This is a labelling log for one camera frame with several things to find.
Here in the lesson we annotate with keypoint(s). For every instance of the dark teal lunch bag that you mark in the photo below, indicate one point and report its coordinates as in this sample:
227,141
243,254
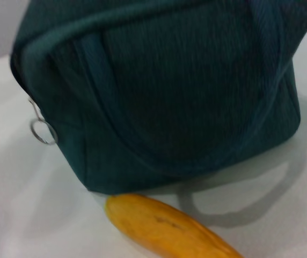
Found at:
169,94

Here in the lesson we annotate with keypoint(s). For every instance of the yellow banana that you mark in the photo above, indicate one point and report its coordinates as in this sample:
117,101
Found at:
164,228

